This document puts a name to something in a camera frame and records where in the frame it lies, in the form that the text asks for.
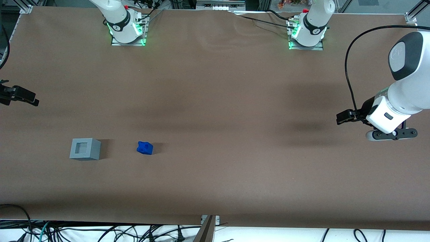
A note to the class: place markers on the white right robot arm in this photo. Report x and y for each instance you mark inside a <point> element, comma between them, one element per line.
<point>117,20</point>

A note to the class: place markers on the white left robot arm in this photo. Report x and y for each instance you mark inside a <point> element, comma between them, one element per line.
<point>408,90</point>

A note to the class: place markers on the gray cube base with hole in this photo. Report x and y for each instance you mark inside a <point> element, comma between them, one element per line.
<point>95,149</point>

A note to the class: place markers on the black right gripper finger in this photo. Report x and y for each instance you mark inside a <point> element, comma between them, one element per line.
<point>25,94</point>
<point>6,95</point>

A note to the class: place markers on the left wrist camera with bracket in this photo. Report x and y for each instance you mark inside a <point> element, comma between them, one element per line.
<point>399,133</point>

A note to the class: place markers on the blue plastic insert part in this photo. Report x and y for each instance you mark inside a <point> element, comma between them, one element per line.
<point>144,148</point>

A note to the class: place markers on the white power strip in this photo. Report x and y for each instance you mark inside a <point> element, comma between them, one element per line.
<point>220,5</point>

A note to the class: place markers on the colourful small parts pile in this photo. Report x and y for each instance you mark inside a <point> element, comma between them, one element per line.
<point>289,3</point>

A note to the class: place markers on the brown table cover sheet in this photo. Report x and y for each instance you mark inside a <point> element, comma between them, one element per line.
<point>215,101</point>

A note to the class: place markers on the silver corner bracket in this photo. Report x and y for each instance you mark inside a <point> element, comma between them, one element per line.
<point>411,18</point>
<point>26,9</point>

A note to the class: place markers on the aluminium frame post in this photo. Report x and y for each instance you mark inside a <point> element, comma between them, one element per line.
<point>206,232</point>

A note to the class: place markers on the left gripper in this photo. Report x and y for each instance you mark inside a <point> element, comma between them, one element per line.
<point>367,108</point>

